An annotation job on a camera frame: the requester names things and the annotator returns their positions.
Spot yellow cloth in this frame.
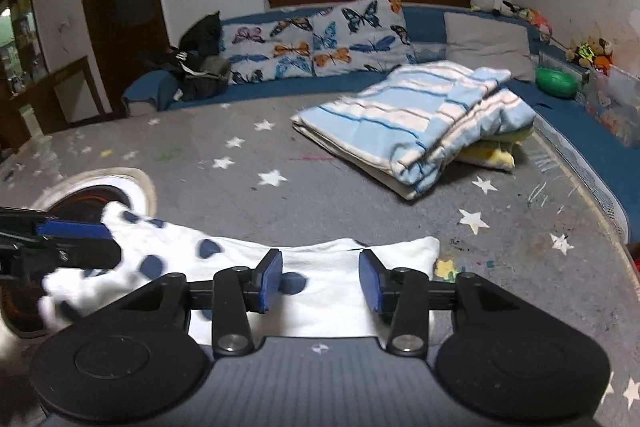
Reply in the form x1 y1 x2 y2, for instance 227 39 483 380
454 126 537 172

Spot grey star-print mat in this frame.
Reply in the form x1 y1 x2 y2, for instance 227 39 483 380
0 82 640 427

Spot dark wooden table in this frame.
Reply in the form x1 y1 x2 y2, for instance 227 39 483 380
0 55 109 154

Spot orange plush toy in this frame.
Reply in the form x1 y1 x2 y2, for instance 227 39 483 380
527 9 554 44

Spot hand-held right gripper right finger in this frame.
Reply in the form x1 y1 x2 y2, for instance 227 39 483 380
358 248 521 356

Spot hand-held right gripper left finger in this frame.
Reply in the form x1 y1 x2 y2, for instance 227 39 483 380
122 248 284 356

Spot white navy-dotted pants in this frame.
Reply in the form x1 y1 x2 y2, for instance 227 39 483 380
39 201 442 349

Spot black and yellow plush toy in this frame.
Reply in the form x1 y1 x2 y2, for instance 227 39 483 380
500 0 534 20

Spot grey pillow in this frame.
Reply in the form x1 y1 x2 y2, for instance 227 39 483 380
443 10 534 81

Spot green round toy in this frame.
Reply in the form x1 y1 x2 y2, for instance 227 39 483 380
534 65 579 100

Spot colourful plush toys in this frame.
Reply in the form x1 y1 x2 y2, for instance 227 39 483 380
566 35 617 76

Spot clear plastic storage box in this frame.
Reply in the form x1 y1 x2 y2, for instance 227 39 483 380
584 65 640 148

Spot butterfly print pillow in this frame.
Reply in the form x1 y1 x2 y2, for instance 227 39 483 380
219 0 419 86

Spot pile of black clothes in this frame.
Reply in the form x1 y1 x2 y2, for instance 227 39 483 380
144 47 232 104

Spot black bag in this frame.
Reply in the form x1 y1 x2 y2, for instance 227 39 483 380
177 10 224 58

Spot dark wooden door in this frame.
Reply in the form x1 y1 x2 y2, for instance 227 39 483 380
73 0 172 118

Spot glass-front cabinet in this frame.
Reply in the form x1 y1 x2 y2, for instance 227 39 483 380
0 0 52 108

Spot blue striped folded blanket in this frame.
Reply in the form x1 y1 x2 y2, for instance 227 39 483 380
290 60 538 201

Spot blue padded bed surround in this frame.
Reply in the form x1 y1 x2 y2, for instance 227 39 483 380
121 3 640 239

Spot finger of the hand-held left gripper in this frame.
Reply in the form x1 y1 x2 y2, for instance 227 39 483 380
0 206 114 240
0 237 124 282

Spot round white-rimmed dark tub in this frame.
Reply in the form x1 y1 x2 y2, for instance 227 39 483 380
0 166 157 339

